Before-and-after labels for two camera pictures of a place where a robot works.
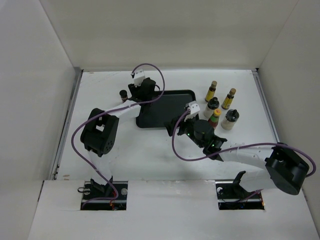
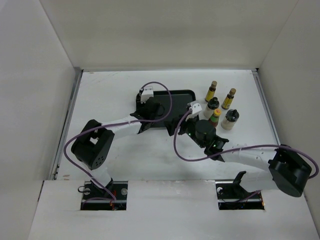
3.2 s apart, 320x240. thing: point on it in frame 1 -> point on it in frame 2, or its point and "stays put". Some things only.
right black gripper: [170, 126] stays put
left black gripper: [134, 90] -> [140, 106]
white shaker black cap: [212, 104] stays put
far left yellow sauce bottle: [211, 92] stays put
